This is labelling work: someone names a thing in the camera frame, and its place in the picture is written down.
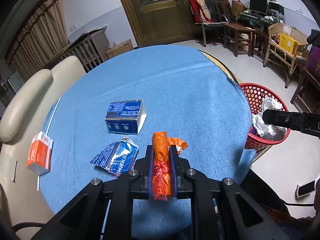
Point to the crumpled blue foil packet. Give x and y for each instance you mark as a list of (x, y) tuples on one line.
[(118, 157)]

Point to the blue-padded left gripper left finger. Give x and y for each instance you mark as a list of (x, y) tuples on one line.
[(150, 174)]

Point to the computer monitor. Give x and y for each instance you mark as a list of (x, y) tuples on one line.
[(259, 6)]

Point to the white thin stick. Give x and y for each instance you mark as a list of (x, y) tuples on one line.
[(52, 113)]

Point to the white tissue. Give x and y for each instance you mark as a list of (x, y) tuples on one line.
[(263, 122)]

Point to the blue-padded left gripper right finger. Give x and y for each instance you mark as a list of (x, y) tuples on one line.
[(173, 171)]

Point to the orange snack wrapper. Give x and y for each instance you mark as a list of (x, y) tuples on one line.
[(161, 177)]

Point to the dark wooden chair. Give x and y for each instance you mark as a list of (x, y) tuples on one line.
[(238, 34)]

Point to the wicker armchair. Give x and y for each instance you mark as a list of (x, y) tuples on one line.
[(277, 55)]

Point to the wooden double door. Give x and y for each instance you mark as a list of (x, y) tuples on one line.
[(155, 22)]

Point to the white smartphone on floor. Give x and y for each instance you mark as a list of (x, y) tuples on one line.
[(305, 189)]

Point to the yellow cardboard box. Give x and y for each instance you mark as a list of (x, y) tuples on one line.
[(288, 43)]

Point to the beige leather sofa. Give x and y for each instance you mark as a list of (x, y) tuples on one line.
[(22, 120)]

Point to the brown cardboard box by door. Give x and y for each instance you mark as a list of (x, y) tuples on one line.
[(119, 49)]

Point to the orange white small carton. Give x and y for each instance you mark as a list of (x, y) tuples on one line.
[(40, 153)]

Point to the chair with red cloth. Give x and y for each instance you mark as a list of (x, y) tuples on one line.
[(204, 20)]

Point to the beige striped curtain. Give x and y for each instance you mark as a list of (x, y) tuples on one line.
[(39, 38)]

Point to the grey slatted cabinet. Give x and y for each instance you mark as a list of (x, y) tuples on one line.
[(90, 48)]

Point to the blue silver foil box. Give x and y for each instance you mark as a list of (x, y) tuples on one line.
[(126, 117)]

